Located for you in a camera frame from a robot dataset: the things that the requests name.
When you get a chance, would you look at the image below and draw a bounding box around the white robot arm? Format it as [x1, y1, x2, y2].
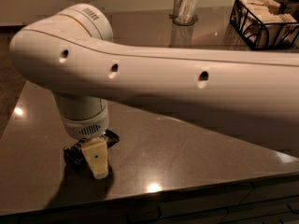
[9, 4, 299, 156]

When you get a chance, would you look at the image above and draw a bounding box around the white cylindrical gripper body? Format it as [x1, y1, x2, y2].
[53, 93, 109, 140]

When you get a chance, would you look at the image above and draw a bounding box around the black wire packet basket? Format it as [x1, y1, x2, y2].
[230, 0, 299, 50]

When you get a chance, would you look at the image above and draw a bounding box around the black rxbar chocolate bar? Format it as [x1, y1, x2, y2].
[64, 129, 120, 171]

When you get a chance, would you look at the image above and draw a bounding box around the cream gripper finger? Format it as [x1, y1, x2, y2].
[81, 137, 108, 179]

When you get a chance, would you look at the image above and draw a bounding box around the clear cup with stirrers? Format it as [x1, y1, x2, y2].
[172, 0, 198, 26]

